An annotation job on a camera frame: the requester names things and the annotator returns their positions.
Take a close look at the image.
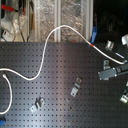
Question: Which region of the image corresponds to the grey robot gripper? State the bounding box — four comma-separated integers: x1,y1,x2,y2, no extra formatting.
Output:
98,63,128,80

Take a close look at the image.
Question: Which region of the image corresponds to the long white cable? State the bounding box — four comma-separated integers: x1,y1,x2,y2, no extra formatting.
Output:
0,25,128,81

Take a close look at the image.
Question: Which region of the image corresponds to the metal clip lower right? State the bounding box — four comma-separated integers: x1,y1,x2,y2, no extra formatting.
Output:
119,81,128,104

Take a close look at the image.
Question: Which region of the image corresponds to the black perforated breadboard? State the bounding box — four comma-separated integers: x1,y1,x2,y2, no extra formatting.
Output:
0,43,128,128

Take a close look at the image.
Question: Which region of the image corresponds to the blue object bottom left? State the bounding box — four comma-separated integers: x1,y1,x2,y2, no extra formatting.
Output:
0,117,6,126

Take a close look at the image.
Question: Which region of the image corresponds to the red tool top left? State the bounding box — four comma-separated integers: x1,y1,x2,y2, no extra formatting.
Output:
1,5,25,15

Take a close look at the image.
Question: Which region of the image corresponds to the metal cable clip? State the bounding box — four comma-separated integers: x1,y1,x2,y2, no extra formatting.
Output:
105,40,114,50
70,77,82,97
30,97,45,113
103,60,110,70

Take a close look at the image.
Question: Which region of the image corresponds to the metal cable clip upper right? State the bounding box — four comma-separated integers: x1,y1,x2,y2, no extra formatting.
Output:
105,40,114,50

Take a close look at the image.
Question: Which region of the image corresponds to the metal cable clip centre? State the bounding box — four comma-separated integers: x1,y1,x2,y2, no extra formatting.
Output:
70,77,82,97

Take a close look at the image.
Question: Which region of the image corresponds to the blue handle object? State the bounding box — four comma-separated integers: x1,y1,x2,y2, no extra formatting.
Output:
91,26,98,44

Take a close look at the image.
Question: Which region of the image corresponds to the metal cable clip lower left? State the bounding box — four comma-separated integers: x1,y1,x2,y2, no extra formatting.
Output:
30,97,45,113

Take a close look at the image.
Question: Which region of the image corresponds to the aluminium frame post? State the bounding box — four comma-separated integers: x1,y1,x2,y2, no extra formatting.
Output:
85,0,93,41

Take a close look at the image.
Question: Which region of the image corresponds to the white cable loop left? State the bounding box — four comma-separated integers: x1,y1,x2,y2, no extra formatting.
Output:
0,73,14,115

